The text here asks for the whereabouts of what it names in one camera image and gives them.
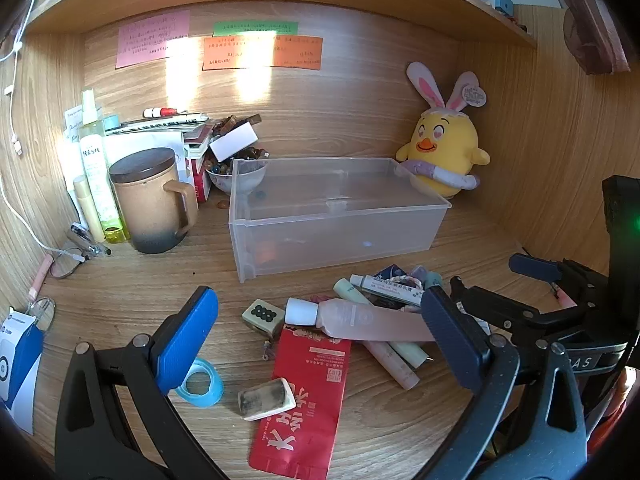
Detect dirty white eraser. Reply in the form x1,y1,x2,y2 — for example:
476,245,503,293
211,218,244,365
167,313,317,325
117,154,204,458
237,377,293,422

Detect clear plastic storage bin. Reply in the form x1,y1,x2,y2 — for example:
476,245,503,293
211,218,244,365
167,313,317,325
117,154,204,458
228,156,453,284

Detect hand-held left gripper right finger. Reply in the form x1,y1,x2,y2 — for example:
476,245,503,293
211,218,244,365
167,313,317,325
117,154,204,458
415,286,588,480

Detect pink pen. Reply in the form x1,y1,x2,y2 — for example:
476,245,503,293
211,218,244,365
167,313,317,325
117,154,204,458
29,254,53,301

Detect brown lidded ceramic mug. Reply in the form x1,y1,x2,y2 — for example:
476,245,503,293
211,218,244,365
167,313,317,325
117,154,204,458
108,147,199,254

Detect small round mirror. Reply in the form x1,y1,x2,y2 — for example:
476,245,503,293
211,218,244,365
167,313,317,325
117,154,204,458
25,297,56,332

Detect cream cosmetic tube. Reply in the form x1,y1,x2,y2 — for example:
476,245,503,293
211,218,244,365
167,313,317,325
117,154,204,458
73,175,106,243

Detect white charging cable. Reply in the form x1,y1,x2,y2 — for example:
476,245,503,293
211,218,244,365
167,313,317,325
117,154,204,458
0,175,86,263

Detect pink cosmetic tube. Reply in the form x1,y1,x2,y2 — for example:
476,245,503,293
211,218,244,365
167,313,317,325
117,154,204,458
361,340,419,390

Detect person's red clothing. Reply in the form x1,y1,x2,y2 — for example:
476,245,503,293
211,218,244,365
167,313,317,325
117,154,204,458
587,366,640,456

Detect red paper envelope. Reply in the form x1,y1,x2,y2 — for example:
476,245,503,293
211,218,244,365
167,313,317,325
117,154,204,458
248,324,352,480

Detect dark dropper bottle white label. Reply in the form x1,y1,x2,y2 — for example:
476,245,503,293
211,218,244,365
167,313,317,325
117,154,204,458
349,274,427,311

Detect mahjong tile keychain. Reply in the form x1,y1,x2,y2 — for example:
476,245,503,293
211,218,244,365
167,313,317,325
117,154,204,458
242,299,287,361

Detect yellow chick plush toy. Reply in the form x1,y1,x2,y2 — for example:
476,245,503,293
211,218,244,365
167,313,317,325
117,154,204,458
396,61,492,198

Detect small teal bottle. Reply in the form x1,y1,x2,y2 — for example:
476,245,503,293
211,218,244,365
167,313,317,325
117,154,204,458
412,267,445,291

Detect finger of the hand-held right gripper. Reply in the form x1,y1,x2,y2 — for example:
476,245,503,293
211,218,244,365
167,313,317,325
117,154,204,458
449,275,551,333
508,253,608,306

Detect green sticky note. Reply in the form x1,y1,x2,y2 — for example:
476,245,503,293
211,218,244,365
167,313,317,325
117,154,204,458
212,20,299,37

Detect orange sticky note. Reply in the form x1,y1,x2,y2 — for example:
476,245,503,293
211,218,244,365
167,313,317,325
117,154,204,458
202,36,322,72

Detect pink sticky note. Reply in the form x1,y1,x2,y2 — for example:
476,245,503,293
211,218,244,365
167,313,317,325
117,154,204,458
116,9,191,69

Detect blue and white box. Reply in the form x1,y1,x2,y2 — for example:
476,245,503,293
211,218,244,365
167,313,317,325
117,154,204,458
0,307,45,436

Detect green spray bottle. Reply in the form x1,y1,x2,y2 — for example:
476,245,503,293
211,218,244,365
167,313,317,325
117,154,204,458
77,89,132,245

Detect stack of books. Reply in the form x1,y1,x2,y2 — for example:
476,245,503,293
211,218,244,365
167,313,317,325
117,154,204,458
105,111,215,204

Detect brown hanging cloth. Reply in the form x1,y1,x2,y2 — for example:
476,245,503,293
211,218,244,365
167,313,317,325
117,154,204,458
562,0,632,77

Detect small bowl of beads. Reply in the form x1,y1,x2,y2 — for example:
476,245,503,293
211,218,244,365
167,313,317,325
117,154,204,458
205,147,269,196

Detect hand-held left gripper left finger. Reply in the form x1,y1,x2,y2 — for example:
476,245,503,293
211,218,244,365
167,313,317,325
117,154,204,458
55,286,236,480

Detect white cable with plug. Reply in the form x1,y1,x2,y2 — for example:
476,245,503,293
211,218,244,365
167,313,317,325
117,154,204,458
0,0,40,158

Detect blue tape ring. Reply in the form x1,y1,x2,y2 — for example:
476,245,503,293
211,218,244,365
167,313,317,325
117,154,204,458
175,358,224,407

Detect black pen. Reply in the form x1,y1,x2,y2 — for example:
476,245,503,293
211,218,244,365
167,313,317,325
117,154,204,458
67,224,112,257

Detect dark blue small packet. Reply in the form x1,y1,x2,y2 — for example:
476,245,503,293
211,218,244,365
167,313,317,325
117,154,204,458
372,264,416,283

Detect white cardboard box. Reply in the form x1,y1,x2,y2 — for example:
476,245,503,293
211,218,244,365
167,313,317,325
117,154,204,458
209,122,259,162

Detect pink bottle with white cap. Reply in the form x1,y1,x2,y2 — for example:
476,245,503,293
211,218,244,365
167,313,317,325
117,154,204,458
285,296,433,343

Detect light green tube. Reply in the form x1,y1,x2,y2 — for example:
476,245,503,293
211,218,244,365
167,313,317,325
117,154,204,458
333,278,430,371

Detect thin frame eyeglasses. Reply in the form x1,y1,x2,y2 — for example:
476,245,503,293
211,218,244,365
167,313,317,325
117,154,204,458
50,244,91,281

